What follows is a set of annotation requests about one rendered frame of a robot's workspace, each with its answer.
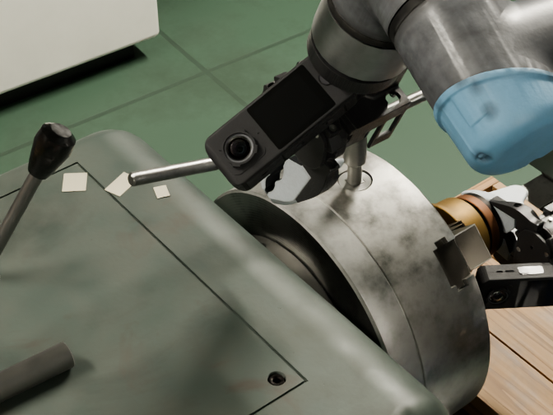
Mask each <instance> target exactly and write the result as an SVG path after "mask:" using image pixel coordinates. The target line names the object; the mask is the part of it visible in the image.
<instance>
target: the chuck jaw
mask: <svg viewBox="0 0 553 415"><path fill-rule="evenodd" d="M448 227H449V228H450V230H451V231H452V233H453V234H454V236H455V238H454V239H453V240H451V241H449V242H447V243H444V242H443V241H442V239H439V240H437V241H435V243H434V244H435V245H436V247H437V249H436V250H434V251H433V252H434V254H435V256H436V258H437V260H438V261H439V263H440V265H441V267H442V269H443V270H444V273H445V275H446V277H447V279H448V282H449V284H450V286H451V287H453V286H457V289H460V288H461V287H463V286H465V284H464V282H463V279H464V278H465V277H467V276H469V275H470V274H471V271H472V270H473V269H475V268H477V267H478V266H480V265H482V264H483V263H485V262H486V261H488V260H489V259H492V257H491V255H490V252H489V250H488V249H487V247H486V244H485V242H484V240H483V239H482V237H481V234H480V232H479V231H478V230H477V228H476V225H475V224H472V225H469V226H465V225H464V223H462V220H461V221H456V222H454V223H451V224H448Z"/></svg>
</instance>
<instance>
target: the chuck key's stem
mask: <svg viewBox="0 0 553 415"><path fill-rule="evenodd" d="M366 145H367V137H366V138H364V139H362V140H360V141H358V142H356V143H354V144H352V145H350V146H349V147H347V148H346V150H345V152H344V153H343V159H344V162H345V164H346V165H347V179H346V182H347V183H349V184H350V185H351V186H352V187H356V186H357V185H359V184H362V183H364V181H363V180H362V165H363V164H365V163H366V159H367V146H366Z"/></svg>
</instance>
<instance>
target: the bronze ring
mask: <svg viewBox="0 0 553 415"><path fill-rule="evenodd" d="M432 204H433V206H434V207H435V208H436V210H437V211H438V212H439V214H440V215H441V217H442V218H443V219H444V220H445V222H446V223H447V225H448V224H451V223H454V222H456V221H461V220H462V223H464V225H465V226H469V225H472V224H475V225H476V228H477V230H478V231H479V232H480V234H481V237H482V239H483V240H484V242H485V244H486V247H487V249H488V250H489V252H490V255H492V254H494V253H495V252H496V251H497V250H498V249H499V248H500V247H501V245H502V243H503V239H504V229H503V225H502V221H501V220H500V216H499V214H498V212H497V211H496V210H495V208H494V207H493V206H492V205H491V203H490V202H489V201H487V200H486V199H485V198H483V197H482V196H480V195H478V194H473V193H468V194H463V195H459V196H457V197H456V198H446V199H444V200H442V201H440V202H438V203H432Z"/></svg>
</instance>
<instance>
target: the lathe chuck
mask: <svg viewBox="0 0 553 415"><path fill-rule="evenodd" d="M362 172H364V173H366V174H367V175H369V176H370V178H371V179H372V185H371V186H370V187H369V188H367V189H366V190H362V191H350V190H347V189H344V188H343V187H342V186H340V185H339V183H338V182H336V183H335V184H334V185H333V186H332V187H331V188H330V189H329V190H327V191H326V192H324V193H322V194H320V195H318V196H316V198H317V199H319V200H320V201H321V202H322V203H324V204H325V205H326V206H327V207H329V208H330V209H331V210H332V211H333V212H334V213H335V214H336V215H338V216H339V217H340V218H341V219H342V220H343V222H344V223H345V224H346V225H347V226H348V227H349V228H350V229H351V230H352V232H353V233H354V234H355V235H356V236H357V238H358V239H359V240H360V242H361V243H362V244H363V245H364V247H365V248H366V249H367V250H368V251H369V253H370V255H371V256H372V257H373V259H374V261H375V262H376V264H377V265H378V266H379V268H380V269H381V271H382V273H383V275H384V276H385V277H386V279H387V281H388V283H389V285H390V287H391V288H392V289H393V292H394V294H395V296H396V298H397V300H398V302H399V304H400V306H401V307H402V310H403V313H404V315H405V316H406V319H407V322H408V324H409V327H410V329H411V333H412V336H413V338H414V340H415V344H416V348H417V351H418V354H419V358H420V362H421V369H422V374H423V380H424V386H425V387H426V388H427V389H428V390H429V391H430V392H431V393H432V394H434V395H435V396H436V397H437V398H438V399H439V400H440V401H441V402H442V404H443V405H444V406H445V407H446V408H447V409H448V413H449V415H453V414H454V413H456V412H457V411H458V410H459V409H461V408H463V407H464V406H466V405H467V404H469V403H470V402H471V401H472V400H473V399H474V398H475V397H476V396H477V395H478V394H479V392H480V391H481V388H482V387H483V384H484V383H485V381H486V377H487V373H488V370H489V364H490V331H489V325H488V319H487V315H486V308H485V305H484V301H483V299H482V295H481V291H480V288H479V286H478V284H477V281H476V278H475V275H474V274H471V275H469V276H467V277H465V278H464V279H463V282H464V284H465V286H463V287H461V288H460V289H457V286H453V287H451V286H450V284H449V282H448V279H447V277H446V275H445V273H444V270H443V269H442V267H441V265H440V263H439V261H438V260H437V258H436V256H435V254H434V252H433V251H434V250H436V249H437V247H436V245H435V241H437V240H439V239H442V241H443V242H444V243H447V242H449V241H451V240H453V239H454V238H455V236H454V234H453V233H452V231H451V230H450V228H449V227H448V225H447V223H446V222H445V220H444V219H443V218H442V217H441V215H440V214H439V212H438V211H437V210H436V208H435V207H434V206H433V204H432V203H431V202H430V201H429V199H428V198H427V197H426V196H425V195H424V194H423V193H422V192H421V191H420V190H419V189H418V188H417V187H416V186H415V185H414V184H413V183H412V182H411V181H410V180H409V179H408V178H407V177H406V176H405V175H404V174H403V173H401V172H400V171H399V170H397V169H396V168H395V167H394V166H392V165H390V164H389V163H388V162H386V161H385V160H383V159H382V158H380V157H378V156H376V155H375V154H373V153H371V152H368V151H367V159H366V163H365V164H363V165H362Z"/></svg>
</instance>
